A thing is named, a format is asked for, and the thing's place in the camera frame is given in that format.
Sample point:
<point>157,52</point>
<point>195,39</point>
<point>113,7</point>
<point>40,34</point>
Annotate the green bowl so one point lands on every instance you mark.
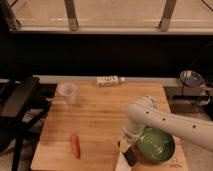
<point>157,146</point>

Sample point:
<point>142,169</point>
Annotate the white labelled bottle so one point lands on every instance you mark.
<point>103,81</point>

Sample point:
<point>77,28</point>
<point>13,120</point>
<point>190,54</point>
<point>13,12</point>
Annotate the wooden cutting board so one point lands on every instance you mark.
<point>97,118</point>

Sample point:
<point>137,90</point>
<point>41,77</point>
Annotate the orange carrot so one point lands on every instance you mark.
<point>75,145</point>

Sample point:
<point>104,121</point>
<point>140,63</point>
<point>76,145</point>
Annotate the round blue-grey dish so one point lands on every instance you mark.
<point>191,78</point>

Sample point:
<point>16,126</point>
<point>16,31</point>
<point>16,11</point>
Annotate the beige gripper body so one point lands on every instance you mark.
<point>124,145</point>

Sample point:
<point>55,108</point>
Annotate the black eraser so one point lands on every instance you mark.
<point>130,157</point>

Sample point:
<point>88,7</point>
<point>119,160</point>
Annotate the clear plastic measuring cup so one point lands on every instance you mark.
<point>67,91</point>

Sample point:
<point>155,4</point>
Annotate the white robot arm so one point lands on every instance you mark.
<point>143,112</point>

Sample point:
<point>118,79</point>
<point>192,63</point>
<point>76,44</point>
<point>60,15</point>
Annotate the white sponge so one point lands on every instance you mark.
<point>122,164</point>

